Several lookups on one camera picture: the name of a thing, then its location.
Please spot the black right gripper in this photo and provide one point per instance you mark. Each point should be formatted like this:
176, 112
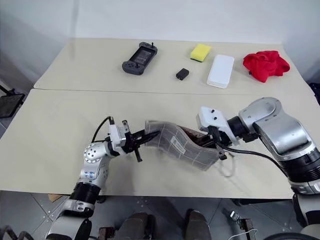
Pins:
214, 136

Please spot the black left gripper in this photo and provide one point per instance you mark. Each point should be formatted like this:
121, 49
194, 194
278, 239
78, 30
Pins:
132, 143

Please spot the grey plaid pouch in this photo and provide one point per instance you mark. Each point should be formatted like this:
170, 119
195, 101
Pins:
180, 145

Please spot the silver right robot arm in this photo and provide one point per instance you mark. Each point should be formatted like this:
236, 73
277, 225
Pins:
282, 130

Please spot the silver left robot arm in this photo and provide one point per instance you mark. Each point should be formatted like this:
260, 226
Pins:
92, 172

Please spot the black charger plug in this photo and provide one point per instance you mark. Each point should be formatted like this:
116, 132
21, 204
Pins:
182, 74

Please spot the white rectangular box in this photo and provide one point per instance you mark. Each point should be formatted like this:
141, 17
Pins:
221, 71

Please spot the black game controller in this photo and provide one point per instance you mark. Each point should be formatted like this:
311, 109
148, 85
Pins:
140, 58

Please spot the small silver metal part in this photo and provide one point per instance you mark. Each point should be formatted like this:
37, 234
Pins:
234, 215

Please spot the dark rounded shape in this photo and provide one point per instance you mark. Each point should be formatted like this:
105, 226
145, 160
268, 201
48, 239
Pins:
198, 226
136, 227

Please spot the yellow sponge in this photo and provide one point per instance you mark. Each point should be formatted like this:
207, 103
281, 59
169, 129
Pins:
200, 52

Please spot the brown block on floor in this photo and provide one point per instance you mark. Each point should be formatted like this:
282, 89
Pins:
107, 233
245, 226

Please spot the red crumpled cloth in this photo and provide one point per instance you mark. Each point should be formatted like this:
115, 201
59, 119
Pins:
265, 65

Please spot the brown cardboard scrap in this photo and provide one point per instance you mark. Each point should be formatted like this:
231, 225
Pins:
55, 197

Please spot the dark object at room edge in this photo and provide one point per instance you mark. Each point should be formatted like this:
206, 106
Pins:
315, 93

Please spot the black round base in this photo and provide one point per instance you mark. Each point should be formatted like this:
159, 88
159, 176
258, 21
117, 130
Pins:
295, 237

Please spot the black metal stand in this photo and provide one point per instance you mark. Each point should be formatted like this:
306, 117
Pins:
10, 101

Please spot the dark coiled object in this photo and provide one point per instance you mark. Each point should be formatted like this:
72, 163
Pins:
13, 233

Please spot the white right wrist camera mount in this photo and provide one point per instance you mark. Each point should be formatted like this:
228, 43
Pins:
215, 117

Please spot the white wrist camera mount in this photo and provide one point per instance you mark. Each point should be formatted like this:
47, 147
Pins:
215, 117
115, 136

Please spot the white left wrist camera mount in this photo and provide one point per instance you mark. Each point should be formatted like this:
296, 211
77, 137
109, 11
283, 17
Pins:
115, 136

